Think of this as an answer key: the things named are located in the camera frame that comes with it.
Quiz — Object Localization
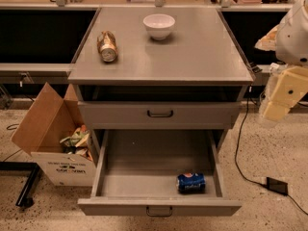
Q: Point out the white ceramic bowl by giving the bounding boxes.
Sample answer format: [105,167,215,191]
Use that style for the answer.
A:
[143,13,175,40]

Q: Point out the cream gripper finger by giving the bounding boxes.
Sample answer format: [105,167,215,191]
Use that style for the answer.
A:
[262,66,308,122]
[255,26,278,51]

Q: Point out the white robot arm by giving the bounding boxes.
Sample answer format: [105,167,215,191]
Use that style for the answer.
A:
[255,0,308,122]

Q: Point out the brown crumpled can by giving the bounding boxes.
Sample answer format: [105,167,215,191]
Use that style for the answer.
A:
[97,31,117,63]

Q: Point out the black power cable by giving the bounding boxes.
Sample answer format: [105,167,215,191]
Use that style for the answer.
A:
[234,97,308,216]

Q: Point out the open cardboard box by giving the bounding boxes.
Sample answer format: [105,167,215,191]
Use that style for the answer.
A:
[12,84,95,187]

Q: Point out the black metal stand leg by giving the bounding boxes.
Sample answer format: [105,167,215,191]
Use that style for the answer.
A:
[0,162,40,208]

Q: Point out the crumpled trash in box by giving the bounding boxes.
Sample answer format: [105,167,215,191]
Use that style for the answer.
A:
[60,124,92,161]

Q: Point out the blue pepsi can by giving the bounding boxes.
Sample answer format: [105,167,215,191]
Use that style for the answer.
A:
[176,173,206,193]

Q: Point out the black power adapter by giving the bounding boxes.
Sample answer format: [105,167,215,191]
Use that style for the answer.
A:
[266,177,288,195]

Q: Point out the closed grey top drawer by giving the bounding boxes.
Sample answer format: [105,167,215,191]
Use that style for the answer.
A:
[78,101,240,129]

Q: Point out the open grey middle drawer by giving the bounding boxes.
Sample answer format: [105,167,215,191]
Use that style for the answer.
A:
[78,130,242,218]

